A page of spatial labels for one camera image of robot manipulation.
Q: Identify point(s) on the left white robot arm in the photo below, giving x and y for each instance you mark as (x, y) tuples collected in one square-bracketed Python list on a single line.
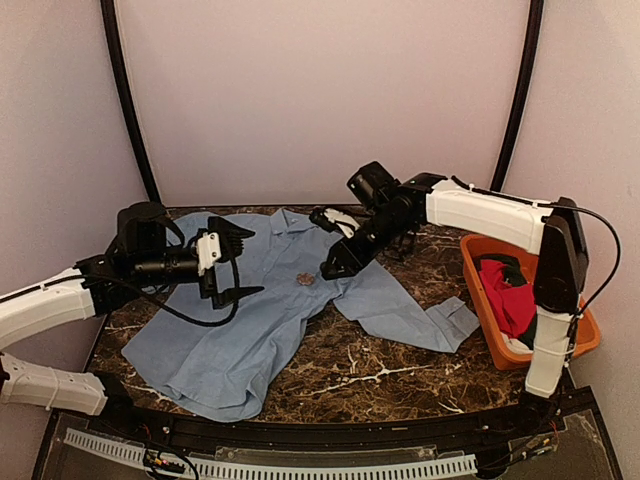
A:
[(149, 250)]

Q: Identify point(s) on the white garment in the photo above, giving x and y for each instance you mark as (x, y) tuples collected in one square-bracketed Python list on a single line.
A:
[(515, 346)]

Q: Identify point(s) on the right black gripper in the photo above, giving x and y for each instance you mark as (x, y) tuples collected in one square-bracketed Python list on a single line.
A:
[(352, 259)]

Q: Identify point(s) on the right black frame post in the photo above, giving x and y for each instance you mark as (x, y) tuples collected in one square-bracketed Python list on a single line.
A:
[(521, 91)]

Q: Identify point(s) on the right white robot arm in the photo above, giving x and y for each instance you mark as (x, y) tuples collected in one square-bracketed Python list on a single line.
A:
[(525, 260)]

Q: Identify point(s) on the light blue shirt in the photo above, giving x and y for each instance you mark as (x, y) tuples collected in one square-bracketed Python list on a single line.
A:
[(223, 373)]

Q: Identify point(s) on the left black frame post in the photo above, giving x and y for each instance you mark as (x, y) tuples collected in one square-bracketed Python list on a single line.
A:
[(123, 88)]

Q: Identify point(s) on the round iridescent brooch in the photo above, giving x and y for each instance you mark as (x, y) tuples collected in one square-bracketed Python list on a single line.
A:
[(305, 279)]

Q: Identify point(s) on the black frame post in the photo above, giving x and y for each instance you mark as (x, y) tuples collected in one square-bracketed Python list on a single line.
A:
[(123, 88), (521, 91)]

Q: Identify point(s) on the white slotted cable duct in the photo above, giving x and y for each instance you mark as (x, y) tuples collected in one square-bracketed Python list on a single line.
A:
[(253, 464)]

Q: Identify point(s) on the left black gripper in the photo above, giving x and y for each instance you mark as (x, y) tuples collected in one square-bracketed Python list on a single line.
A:
[(208, 288)]

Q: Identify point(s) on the black front rail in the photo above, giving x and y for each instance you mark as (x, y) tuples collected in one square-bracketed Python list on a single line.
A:
[(487, 432)]

